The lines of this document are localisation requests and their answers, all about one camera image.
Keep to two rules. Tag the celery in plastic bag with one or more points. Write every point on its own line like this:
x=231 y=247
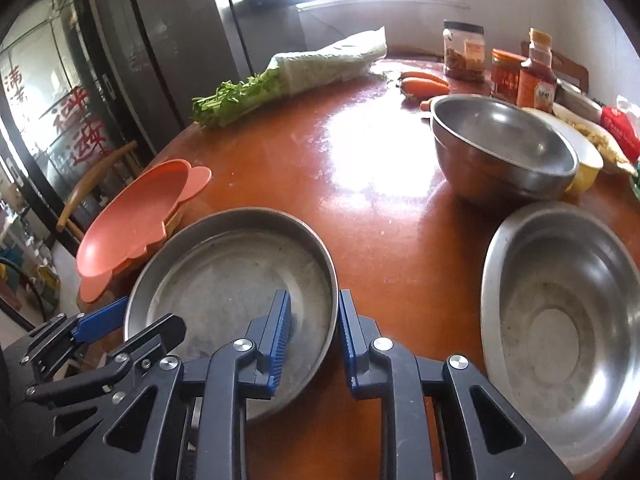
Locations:
x=320 y=67

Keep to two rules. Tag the yellow plastic bowl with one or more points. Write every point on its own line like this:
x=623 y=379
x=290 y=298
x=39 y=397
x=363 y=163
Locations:
x=587 y=175

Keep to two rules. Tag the oval steel basin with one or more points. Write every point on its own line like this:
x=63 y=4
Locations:
x=560 y=330

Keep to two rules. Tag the glass door with red lettering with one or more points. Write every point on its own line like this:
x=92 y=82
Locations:
x=55 y=85

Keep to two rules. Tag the dark sauce bottle orange label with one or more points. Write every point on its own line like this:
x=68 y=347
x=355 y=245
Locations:
x=537 y=90

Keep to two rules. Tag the round metal plate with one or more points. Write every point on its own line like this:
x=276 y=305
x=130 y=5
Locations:
x=225 y=280

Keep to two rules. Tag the clear bottle with yellow cap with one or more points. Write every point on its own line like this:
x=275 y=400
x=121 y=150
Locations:
x=541 y=42

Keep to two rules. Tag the grey refrigerator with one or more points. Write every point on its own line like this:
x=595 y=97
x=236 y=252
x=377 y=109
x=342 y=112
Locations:
x=175 y=35

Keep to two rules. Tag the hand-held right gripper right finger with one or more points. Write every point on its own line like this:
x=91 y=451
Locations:
x=347 y=330

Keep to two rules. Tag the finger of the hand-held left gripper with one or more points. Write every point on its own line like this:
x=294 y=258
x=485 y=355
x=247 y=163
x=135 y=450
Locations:
x=102 y=317
x=150 y=332

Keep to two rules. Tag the white dish of food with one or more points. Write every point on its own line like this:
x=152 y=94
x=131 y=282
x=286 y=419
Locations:
x=595 y=140

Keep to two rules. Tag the red label sauce jar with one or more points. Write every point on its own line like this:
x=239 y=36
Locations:
x=507 y=77

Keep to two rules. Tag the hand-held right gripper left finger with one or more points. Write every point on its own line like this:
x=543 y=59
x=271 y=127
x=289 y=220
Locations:
x=280 y=335

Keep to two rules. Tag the large round steel bowl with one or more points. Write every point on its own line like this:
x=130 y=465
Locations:
x=500 y=160

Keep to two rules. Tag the small white bowl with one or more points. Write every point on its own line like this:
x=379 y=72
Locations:
x=580 y=100

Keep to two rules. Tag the red snack packet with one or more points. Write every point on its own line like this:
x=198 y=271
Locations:
x=620 y=132

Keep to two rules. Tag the brown wooden chair back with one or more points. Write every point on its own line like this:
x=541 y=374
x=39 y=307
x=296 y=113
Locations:
x=572 y=67

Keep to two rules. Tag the curved wooden armchair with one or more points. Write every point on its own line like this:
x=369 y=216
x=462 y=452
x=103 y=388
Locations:
x=95 y=175

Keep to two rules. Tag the clear jar with dark lid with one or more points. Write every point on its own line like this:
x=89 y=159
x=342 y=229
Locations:
x=464 y=55

